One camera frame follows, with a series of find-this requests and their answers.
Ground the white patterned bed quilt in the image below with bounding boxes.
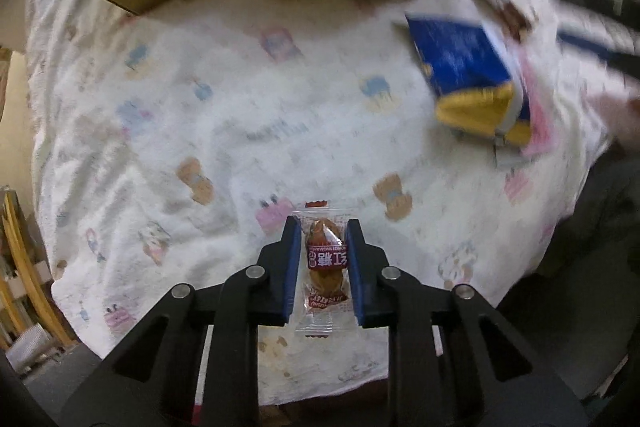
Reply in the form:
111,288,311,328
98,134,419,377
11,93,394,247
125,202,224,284
24,0,637,408

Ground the blue yellow snack bag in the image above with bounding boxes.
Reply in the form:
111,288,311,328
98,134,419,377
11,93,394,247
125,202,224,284
406,14,533,147

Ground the clear small snack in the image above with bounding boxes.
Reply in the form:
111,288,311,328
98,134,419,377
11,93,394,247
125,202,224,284
295,200,352,338

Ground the wooden drying rack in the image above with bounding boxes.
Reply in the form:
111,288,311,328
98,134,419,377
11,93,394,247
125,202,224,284
1,188,75,348

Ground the person's right hand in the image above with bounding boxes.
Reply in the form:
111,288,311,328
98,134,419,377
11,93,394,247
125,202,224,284
586,90,640,153

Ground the pink snack pouch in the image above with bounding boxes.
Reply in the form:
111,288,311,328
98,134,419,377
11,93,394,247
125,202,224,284
518,50,558,158

